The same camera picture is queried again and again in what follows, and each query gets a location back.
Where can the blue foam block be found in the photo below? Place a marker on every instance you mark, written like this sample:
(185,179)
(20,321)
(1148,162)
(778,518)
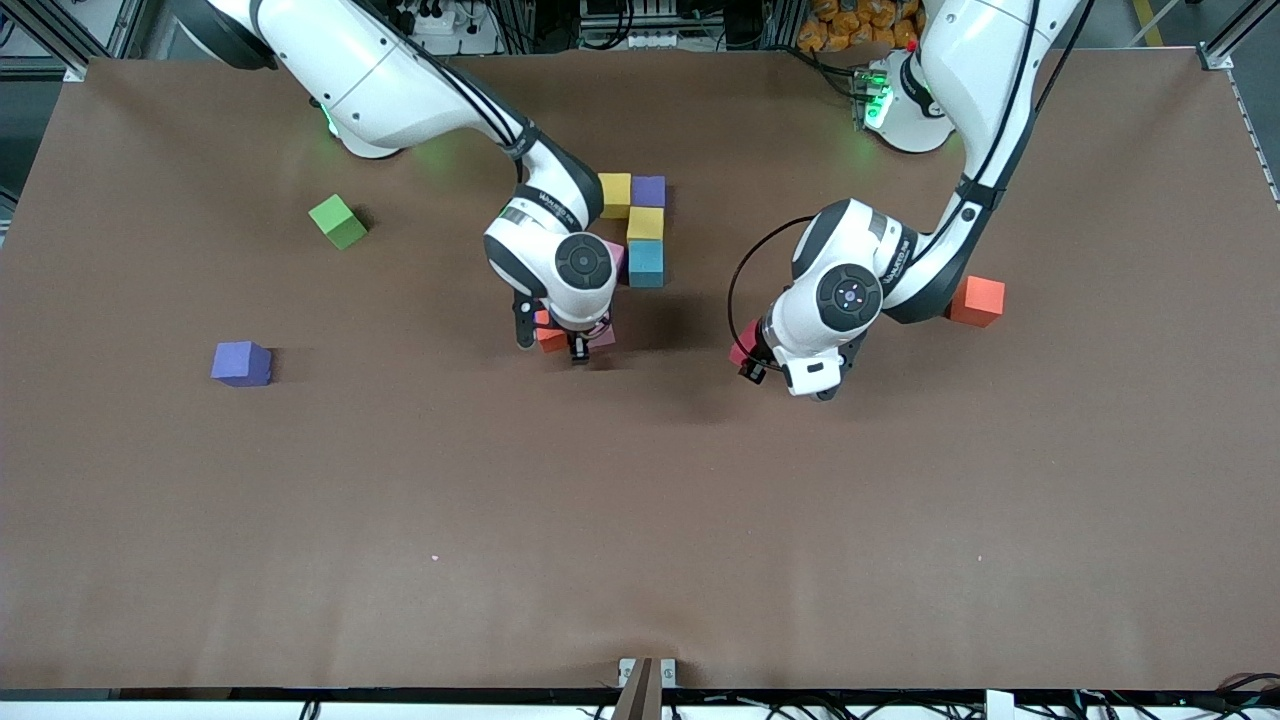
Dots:
(646,265)

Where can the red foam block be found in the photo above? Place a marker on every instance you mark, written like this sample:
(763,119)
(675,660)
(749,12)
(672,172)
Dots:
(744,345)

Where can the brown pole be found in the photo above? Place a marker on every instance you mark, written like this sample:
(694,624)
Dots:
(640,695)

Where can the white electrical device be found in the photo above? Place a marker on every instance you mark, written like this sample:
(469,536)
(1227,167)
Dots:
(640,40)

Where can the orange foam block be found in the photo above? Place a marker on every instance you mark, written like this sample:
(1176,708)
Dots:
(977,301)
(550,338)

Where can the white power strip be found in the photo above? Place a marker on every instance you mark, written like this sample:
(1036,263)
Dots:
(450,35)

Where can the aluminium frame profile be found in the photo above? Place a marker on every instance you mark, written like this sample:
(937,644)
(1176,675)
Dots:
(1243,27)

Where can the green foam block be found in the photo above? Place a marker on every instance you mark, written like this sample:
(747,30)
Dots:
(338,222)

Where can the yellow foam block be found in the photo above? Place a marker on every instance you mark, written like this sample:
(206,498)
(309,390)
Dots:
(617,195)
(646,224)

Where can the purple foam block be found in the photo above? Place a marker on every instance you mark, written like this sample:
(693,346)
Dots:
(242,364)
(649,192)

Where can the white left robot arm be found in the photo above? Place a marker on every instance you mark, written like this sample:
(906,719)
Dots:
(850,290)

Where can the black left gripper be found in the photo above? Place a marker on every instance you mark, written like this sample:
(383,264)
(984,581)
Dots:
(757,364)

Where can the bag of orange items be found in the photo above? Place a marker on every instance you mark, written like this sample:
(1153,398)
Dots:
(850,25)

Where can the aluminium table side rail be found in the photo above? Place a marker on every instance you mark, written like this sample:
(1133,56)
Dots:
(1258,140)

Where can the white metal bracket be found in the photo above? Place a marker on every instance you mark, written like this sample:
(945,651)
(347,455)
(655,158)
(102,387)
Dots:
(668,670)

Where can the metal corner bracket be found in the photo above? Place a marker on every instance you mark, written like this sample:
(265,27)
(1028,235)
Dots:
(75,72)
(1217,58)

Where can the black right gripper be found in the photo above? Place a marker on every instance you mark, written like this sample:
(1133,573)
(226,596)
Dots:
(578,345)

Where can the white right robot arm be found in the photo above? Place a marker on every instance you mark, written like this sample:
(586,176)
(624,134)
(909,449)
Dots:
(560,260)

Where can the pink foam block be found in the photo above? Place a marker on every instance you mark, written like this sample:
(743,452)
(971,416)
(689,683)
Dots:
(617,258)
(603,338)

